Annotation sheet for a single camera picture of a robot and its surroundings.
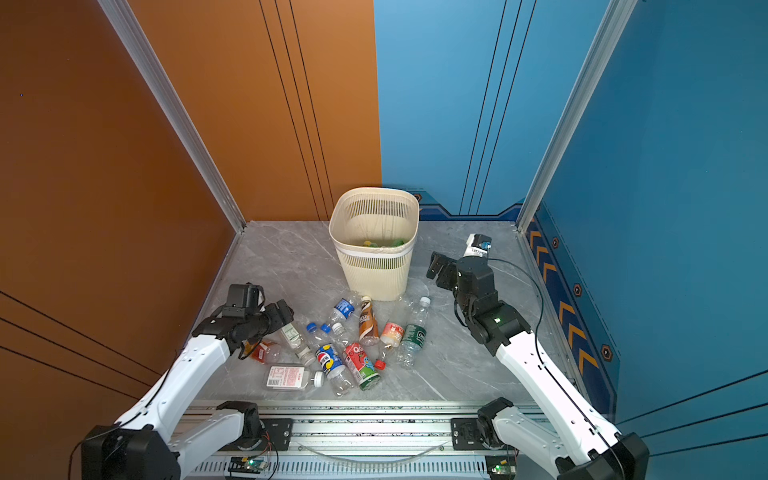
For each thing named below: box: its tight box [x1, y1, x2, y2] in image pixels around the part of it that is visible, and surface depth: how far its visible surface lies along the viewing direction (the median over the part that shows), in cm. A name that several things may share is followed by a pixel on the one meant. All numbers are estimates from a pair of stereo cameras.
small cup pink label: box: [380, 322, 405, 348], surface depth 87 cm
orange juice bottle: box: [244, 341, 281, 364], surface depth 83 cm
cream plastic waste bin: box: [328, 187, 420, 302], surface depth 93 cm
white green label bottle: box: [281, 322, 316, 366], surface depth 87 cm
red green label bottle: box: [343, 342, 381, 391], surface depth 81 cm
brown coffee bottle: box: [358, 296, 380, 347], surface depth 88 cm
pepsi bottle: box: [316, 343, 354, 397], surface depth 82 cm
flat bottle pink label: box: [264, 365, 325, 391], surface depth 81 cm
